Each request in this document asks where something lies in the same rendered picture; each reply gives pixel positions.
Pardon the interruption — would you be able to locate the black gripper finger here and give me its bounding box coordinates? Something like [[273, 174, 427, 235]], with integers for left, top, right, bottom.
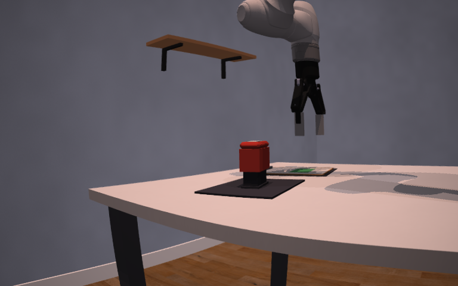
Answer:
[[290, 79, 313, 136], [309, 84, 326, 135]]

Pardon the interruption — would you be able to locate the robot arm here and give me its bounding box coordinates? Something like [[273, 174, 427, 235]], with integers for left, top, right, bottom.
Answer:
[[237, 0, 320, 63]]

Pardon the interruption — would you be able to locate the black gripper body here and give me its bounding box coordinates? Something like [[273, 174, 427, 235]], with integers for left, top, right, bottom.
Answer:
[[295, 61, 320, 97]]

